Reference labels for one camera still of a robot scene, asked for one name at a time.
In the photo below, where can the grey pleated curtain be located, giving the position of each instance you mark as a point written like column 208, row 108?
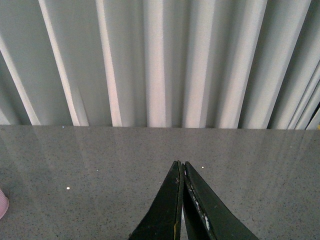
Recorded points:
column 227, row 64

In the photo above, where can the pink mesh pen cup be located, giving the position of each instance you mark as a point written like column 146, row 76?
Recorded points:
column 4, row 204

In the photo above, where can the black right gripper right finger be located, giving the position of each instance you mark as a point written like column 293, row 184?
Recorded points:
column 206, row 216

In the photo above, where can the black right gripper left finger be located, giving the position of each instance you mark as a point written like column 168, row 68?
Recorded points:
column 164, row 217

